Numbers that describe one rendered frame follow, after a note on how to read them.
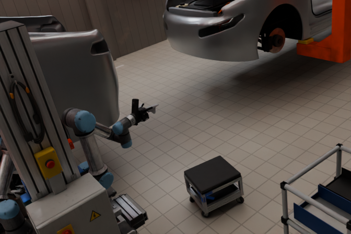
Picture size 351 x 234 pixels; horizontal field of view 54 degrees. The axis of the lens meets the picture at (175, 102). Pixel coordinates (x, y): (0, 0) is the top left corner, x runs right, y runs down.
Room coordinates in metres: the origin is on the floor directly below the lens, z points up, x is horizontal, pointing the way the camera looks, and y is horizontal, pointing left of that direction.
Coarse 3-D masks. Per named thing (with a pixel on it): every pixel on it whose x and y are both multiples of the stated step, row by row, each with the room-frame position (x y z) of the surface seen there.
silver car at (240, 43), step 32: (192, 0) 5.37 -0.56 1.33; (224, 0) 4.66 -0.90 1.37; (256, 0) 3.90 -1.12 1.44; (288, 0) 4.10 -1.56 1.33; (320, 0) 5.60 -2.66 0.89; (192, 32) 4.21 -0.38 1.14; (224, 32) 3.91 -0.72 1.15; (256, 32) 3.87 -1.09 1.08; (288, 32) 4.45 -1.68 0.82; (320, 32) 4.41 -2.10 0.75
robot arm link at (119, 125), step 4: (120, 120) 1.98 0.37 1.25; (124, 120) 1.97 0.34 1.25; (128, 120) 1.98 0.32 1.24; (116, 124) 1.93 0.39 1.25; (120, 124) 1.94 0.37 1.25; (124, 124) 1.95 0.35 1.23; (128, 124) 1.96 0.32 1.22; (112, 128) 1.94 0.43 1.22; (116, 128) 1.91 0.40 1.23; (120, 128) 1.92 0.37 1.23; (124, 128) 1.94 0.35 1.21; (116, 132) 1.92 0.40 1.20; (120, 132) 1.91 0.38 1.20; (124, 132) 1.93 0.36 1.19
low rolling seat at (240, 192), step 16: (208, 160) 2.63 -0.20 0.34; (224, 160) 2.58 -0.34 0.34; (192, 176) 2.45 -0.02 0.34; (208, 176) 2.40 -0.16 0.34; (224, 176) 2.36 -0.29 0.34; (240, 176) 2.36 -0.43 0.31; (192, 192) 2.45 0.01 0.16; (208, 192) 2.25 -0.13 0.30; (224, 192) 2.43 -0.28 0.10; (240, 192) 2.35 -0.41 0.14; (208, 208) 2.24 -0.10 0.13
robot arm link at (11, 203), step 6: (0, 204) 1.62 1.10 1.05; (6, 204) 1.62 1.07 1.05; (12, 204) 1.61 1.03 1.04; (0, 210) 1.57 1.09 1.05; (6, 210) 1.57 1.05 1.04; (12, 210) 1.57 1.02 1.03; (18, 210) 1.60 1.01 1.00; (0, 216) 1.55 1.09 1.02; (6, 216) 1.55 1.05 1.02; (12, 216) 1.56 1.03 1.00; (18, 216) 1.58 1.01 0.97; (0, 222) 1.56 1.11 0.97; (6, 222) 1.55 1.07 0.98; (12, 222) 1.55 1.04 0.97; (18, 222) 1.57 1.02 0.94; (6, 228) 1.55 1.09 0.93; (12, 228) 1.55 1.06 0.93
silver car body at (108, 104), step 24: (48, 24) 4.52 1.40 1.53; (48, 48) 2.76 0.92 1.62; (72, 48) 2.84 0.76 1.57; (96, 48) 3.20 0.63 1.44; (48, 72) 2.72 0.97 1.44; (72, 72) 2.81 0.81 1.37; (96, 72) 2.91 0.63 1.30; (72, 96) 2.78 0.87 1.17; (96, 96) 2.87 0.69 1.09; (96, 120) 2.84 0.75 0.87
